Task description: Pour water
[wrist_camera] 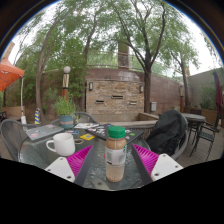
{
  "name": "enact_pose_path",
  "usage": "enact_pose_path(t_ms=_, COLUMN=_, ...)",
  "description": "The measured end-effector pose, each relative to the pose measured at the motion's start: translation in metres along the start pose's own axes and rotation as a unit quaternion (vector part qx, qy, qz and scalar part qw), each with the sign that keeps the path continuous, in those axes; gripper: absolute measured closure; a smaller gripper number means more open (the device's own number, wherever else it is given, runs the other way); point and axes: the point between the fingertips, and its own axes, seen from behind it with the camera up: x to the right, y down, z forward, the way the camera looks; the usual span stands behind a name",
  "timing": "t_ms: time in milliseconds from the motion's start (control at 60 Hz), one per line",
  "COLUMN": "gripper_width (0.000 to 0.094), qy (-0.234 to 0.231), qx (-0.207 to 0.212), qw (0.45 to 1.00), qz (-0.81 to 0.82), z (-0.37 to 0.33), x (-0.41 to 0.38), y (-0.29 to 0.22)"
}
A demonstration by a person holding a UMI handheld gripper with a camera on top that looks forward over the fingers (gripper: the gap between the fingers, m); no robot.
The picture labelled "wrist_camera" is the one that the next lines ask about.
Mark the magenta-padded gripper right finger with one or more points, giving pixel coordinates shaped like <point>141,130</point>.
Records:
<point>165,166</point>

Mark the closed maroon patio umbrella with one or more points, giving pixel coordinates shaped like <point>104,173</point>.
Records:
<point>218,93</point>

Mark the dark-trunked leafy tree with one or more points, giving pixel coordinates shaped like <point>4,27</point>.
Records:
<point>147,90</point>
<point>185,86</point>

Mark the green-capped brown drink bottle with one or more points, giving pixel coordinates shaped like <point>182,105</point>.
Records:
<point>115,156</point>

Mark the grey wall utility box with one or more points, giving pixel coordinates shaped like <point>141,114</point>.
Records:
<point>153,106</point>

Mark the white printed paper sheet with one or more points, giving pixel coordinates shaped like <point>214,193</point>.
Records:
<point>85,125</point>

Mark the grey laptop with stickers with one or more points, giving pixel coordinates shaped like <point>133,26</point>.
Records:
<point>43,131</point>

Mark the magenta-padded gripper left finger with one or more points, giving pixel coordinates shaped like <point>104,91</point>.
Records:
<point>61,168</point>

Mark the black laptop with stickers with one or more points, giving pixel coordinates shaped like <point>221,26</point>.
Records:
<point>100,131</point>

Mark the globe-topped wooden lamp post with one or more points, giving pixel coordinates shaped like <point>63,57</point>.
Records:
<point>66,83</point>

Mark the black metal patio chair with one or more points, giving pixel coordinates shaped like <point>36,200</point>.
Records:
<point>206,135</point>

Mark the yellow printed card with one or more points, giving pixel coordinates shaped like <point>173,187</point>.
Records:
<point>87,136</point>

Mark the round grey patio table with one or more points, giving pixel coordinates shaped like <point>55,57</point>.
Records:
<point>195,117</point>

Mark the orange patio umbrella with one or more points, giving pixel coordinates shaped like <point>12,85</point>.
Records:
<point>9,75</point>

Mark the leaning thin-trunked tree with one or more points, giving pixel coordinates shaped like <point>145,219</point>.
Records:
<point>39,75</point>

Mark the blue yellow striped post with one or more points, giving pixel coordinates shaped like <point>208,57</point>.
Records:
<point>37,116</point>

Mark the green plant in teal pot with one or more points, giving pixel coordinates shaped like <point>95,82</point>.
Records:
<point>66,120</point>

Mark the black jacket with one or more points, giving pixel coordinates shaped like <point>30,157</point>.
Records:
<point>168,131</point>

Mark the white ceramic mug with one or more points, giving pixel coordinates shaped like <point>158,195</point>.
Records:
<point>63,145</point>

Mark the colourful printed card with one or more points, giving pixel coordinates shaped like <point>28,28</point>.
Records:
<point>71,132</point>

